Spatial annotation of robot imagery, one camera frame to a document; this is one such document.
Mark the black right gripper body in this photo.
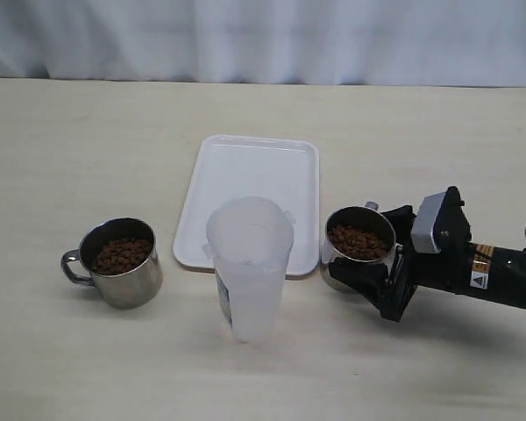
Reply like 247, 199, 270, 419
380, 186, 472, 322

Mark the steel mug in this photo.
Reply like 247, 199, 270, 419
60, 218, 163, 309
320, 202, 396, 295

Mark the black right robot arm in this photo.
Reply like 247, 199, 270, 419
321, 186, 526, 322

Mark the white plastic tray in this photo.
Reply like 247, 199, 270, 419
173, 135, 320, 278

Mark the clear plastic tall container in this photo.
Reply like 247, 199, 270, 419
203, 196, 294, 343

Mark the white backdrop curtain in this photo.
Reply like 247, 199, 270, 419
0, 1, 526, 87

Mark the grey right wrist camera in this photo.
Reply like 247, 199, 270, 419
410, 192, 445, 254

